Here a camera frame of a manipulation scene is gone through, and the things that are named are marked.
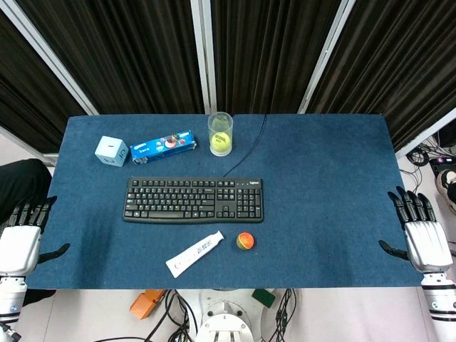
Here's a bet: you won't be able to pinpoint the blue cookie box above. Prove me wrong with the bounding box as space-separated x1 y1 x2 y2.
129 130 198 166

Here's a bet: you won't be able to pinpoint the yellow tennis ball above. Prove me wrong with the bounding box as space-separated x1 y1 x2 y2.
209 132 232 155

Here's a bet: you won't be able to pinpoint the white sneaker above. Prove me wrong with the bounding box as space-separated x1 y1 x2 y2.
435 169 456 214

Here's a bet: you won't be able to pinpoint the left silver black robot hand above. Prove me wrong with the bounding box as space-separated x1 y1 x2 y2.
0 195 71 276

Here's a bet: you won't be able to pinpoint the black curtain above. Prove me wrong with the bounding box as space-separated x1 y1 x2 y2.
14 0 206 115

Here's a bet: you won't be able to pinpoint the orange box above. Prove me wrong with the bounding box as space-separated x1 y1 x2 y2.
128 289 167 321

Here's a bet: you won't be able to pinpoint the black floor cables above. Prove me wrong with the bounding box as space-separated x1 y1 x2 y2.
92 288 200 342

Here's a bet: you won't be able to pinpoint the black computer keyboard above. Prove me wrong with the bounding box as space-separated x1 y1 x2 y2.
122 176 266 225

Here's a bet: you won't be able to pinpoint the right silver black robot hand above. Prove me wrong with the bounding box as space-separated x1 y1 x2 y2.
378 186 454 274

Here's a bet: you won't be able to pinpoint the blue table cloth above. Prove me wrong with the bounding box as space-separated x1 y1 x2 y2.
26 113 425 290

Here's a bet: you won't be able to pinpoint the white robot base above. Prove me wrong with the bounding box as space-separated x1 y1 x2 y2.
194 288 266 342

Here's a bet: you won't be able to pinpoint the black clothed person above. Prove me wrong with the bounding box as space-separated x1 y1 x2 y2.
0 158 53 224

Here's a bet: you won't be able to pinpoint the clear plastic cup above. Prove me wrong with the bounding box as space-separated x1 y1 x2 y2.
207 111 234 157

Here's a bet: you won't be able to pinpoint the green sponge block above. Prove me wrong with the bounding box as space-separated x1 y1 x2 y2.
252 289 277 308

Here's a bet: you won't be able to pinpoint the orange green small ball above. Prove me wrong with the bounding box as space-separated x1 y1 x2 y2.
236 232 255 251

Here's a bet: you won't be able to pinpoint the light blue cube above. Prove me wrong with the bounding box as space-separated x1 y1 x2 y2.
94 135 129 167

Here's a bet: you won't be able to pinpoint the white frame post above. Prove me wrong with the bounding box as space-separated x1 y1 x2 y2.
190 0 217 115
297 0 353 115
0 0 100 116

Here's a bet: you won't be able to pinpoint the white toothpaste tube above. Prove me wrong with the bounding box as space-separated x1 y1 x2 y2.
165 229 225 279

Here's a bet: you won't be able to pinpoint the black keyboard cable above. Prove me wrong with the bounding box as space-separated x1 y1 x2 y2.
222 113 268 178

